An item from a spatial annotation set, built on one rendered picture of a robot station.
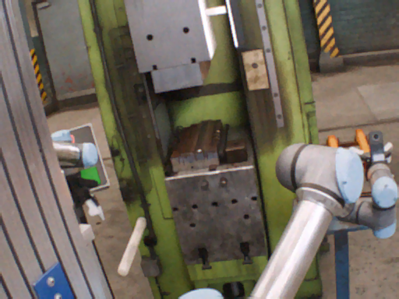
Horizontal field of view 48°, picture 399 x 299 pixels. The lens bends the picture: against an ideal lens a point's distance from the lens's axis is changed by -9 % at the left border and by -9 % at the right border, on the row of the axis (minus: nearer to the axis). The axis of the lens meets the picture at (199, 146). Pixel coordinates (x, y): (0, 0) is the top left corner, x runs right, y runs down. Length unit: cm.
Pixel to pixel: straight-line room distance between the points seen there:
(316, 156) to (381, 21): 702
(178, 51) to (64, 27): 680
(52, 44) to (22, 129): 805
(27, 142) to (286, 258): 55
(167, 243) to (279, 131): 80
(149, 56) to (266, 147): 67
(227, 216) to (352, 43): 615
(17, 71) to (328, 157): 66
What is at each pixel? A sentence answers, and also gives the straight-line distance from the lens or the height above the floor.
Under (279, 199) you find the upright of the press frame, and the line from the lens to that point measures 229.
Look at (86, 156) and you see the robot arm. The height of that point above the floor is 124.
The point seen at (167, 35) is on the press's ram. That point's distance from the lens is 194.
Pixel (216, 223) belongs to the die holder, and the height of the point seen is 67.
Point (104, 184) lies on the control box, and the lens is 201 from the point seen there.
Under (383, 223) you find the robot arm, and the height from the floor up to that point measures 95.
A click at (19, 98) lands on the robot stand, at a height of 157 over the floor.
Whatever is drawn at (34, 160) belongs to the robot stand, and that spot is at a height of 146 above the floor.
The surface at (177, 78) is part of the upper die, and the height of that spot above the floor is 132.
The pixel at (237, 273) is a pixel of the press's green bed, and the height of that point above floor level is 38.
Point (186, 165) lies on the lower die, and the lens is 208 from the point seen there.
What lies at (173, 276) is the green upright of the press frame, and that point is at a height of 27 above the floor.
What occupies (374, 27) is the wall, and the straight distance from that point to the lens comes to 801.
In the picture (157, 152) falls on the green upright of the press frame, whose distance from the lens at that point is 223.
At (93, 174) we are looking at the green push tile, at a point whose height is 102.
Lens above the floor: 168
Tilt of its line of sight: 19 degrees down
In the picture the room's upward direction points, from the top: 12 degrees counter-clockwise
